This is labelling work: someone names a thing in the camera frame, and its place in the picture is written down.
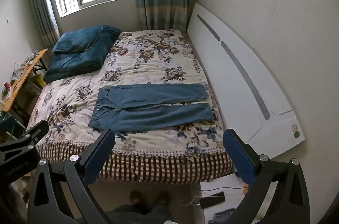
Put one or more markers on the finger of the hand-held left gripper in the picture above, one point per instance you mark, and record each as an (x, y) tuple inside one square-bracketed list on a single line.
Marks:
[(38, 131)]

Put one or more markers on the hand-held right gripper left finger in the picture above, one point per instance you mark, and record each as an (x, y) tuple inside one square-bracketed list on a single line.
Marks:
[(98, 159)]

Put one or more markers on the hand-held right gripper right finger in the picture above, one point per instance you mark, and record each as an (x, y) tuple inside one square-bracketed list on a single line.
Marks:
[(239, 157)]

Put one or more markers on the blue denim pants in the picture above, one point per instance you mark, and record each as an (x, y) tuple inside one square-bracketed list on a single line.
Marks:
[(148, 107)]

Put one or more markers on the white cabinet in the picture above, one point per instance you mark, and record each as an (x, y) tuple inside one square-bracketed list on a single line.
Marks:
[(227, 183)]

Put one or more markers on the black phone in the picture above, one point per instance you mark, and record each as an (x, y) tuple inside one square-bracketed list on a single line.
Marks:
[(212, 201)]

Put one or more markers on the yellow bag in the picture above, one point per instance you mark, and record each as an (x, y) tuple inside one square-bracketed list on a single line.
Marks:
[(38, 80)]

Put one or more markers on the wooden side table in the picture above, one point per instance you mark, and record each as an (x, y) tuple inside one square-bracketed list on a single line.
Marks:
[(20, 83)]

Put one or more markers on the red item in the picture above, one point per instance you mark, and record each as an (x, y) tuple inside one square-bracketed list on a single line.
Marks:
[(7, 86)]

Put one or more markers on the blue cloth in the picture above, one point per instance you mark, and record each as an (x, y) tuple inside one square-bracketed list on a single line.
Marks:
[(222, 216)]

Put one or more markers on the white headboard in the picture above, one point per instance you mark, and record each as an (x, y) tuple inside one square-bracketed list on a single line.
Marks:
[(238, 75)]

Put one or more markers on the dark blue folded duvet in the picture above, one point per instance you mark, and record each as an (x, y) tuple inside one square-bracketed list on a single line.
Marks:
[(79, 59)]

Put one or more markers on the dark blue pillow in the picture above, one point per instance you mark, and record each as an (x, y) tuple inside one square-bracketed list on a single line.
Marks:
[(76, 39)]

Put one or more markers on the floral quilt bed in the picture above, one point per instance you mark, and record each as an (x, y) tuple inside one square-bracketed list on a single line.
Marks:
[(148, 59)]

